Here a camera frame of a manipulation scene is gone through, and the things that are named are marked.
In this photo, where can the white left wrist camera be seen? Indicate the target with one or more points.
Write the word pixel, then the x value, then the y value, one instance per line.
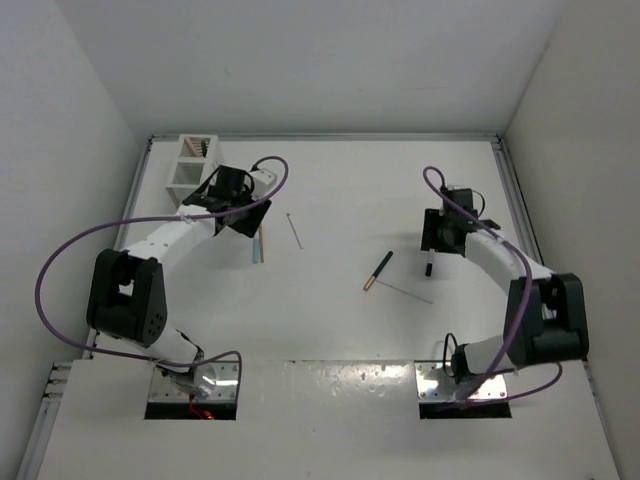
pixel 263 181

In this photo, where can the metal base plate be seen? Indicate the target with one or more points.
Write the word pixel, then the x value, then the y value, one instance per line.
pixel 215 382
pixel 436 385

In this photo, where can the thin silver makeup tool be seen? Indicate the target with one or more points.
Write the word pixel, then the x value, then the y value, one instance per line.
pixel 294 231

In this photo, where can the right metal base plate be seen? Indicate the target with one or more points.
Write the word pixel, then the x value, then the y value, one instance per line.
pixel 436 385

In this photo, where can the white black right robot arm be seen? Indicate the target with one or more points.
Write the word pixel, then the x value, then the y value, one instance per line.
pixel 545 319

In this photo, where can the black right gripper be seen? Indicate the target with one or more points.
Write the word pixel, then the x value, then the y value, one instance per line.
pixel 432 220

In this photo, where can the thin long silver tool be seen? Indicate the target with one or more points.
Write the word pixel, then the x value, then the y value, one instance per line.
pixel 405 292

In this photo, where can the gold makeup pencil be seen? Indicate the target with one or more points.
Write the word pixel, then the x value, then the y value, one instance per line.
pixel 261 244

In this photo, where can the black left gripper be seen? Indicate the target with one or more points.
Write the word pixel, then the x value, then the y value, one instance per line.
pixel 248 226

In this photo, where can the dark green gold mascara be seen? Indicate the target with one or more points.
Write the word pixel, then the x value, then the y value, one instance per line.
pixel 379 268

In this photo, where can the white slotted organizer box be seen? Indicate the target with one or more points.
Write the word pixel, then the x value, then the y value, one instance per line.
pixel 197 158

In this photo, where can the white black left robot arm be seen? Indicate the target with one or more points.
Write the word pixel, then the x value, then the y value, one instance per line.
pixel 127 298

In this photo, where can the clear silver black makeup tube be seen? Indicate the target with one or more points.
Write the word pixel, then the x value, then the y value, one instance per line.
pixel 430 263

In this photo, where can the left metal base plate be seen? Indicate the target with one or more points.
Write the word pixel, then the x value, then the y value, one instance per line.
pixel 215 382

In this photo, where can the light blue makeup pen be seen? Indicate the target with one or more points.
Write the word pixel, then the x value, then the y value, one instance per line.
pixel 256 250

